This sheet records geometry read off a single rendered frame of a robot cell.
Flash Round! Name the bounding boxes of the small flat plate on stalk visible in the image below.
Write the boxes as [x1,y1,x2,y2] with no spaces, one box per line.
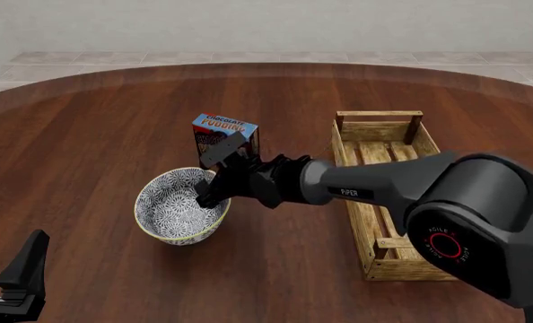
[199,130,247,170]

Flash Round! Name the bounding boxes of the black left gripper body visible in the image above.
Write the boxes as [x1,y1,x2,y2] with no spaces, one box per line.
[0,291,46,323]

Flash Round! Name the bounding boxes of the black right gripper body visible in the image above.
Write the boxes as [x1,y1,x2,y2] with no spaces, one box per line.
[215,150,267,202]

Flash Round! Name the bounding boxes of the chocolate pudding box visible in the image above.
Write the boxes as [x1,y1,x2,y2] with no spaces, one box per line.
[191,113,261,172]

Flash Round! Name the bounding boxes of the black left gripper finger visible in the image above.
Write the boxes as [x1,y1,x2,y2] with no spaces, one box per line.
[0,229,51,297]

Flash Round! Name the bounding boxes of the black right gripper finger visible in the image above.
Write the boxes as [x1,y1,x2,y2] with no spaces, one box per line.
[195,174,232,210]

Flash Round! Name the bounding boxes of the black white patterned bowl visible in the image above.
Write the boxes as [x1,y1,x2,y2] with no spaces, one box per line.
[134,167,232,248]

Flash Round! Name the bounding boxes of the wooden slat tray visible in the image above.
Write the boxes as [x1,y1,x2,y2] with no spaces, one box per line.
[330,110,459,283]

